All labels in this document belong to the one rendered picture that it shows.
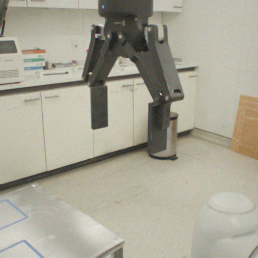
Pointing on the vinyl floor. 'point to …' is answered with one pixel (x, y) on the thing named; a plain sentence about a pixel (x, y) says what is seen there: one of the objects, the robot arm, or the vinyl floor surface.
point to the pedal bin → (169, 153)
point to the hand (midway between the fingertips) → (125, 131)
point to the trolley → (51, 228)
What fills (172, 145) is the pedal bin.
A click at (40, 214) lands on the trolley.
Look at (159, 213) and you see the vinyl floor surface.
